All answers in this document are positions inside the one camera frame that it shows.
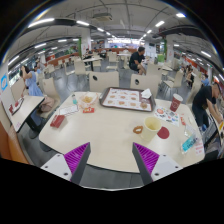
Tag white paper napkin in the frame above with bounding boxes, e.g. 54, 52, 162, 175
140, 88, 153, 100

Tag round red coaster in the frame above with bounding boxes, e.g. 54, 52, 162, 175
156, 126, 171, 140

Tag clear bag with food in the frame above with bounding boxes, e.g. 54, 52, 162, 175
78, 92, 100, 109

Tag white paper sheet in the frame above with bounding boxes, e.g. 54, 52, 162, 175
58, 104, 80, 117

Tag neighbouring cream table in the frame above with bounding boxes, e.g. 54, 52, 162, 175
1, 95, 46, 134

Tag ceiling air conditioner unit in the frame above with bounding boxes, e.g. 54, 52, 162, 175
92, 12, 114, 23

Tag flat red box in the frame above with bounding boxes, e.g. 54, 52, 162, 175
49, 114, 66, 129

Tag beige chair with hole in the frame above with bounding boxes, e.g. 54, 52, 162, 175
88, 70, 120, 93
129, 73, 161, 99

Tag orange bench seat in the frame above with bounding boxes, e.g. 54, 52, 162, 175
0, 121, 29, 164

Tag brown food tray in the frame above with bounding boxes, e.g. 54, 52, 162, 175
99, 86, 157, 113

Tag ceiling lights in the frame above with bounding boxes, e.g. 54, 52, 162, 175
7, 12, 224, 81

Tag colourful paper leaflet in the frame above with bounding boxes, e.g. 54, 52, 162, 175
153, 105, 181, 128

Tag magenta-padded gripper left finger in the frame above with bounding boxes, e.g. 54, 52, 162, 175
40, 142, 92, 185

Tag cream mug brown handle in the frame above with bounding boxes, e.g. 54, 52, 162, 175
132, 116, 163, 143

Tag group of beige chairs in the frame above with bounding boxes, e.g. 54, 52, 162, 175
34, 49, 204, 101

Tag clear blue-capped water bottle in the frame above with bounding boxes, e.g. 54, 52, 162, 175
180, 125, 198, 155

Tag red paper cup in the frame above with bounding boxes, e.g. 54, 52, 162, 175
169, 93, 184, 113

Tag person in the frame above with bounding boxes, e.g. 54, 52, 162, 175
19, 65, 46, 98
200, 73, 211, 87
185, 64, 196, 88
128, 46, 148, 76
191, 82, 224, 133

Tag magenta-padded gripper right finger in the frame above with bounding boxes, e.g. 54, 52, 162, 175
131, 142, 184, 186

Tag pink notice sticker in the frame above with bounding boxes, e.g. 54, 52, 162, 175
194, 139, 205, 156

